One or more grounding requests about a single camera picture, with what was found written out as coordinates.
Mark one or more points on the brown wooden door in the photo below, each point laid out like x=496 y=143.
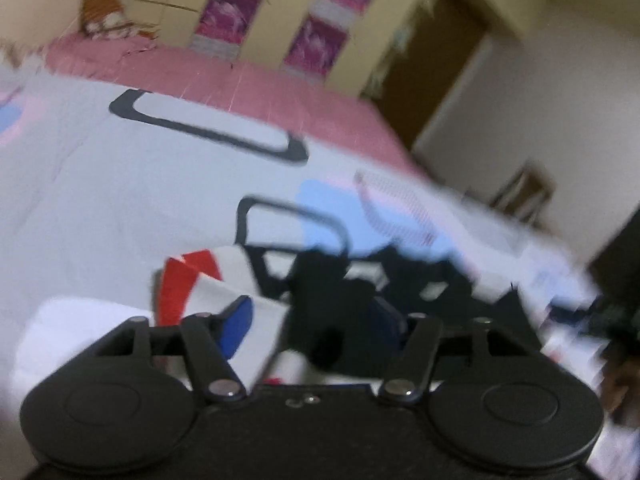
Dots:
x=432 y=65

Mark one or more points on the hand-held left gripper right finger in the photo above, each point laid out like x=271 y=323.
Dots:
x=386 y=321

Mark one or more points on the cream wardrobe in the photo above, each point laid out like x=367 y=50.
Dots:
x=300 y=5

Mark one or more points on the pink checked bed sheet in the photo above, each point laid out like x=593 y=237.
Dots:
x=250 y=85

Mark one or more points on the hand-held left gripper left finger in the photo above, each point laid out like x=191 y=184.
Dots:
x=239 y=322

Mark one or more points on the orange patterned pillow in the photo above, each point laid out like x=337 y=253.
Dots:
x=107 y=15

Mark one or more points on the brown wooden chair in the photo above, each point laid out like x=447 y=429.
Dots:
x=525 y=190

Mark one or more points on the patterned bed sheet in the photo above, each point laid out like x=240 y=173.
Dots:
x=125 y=195

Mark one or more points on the striped knit sweater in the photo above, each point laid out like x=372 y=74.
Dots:
x=320 y=300

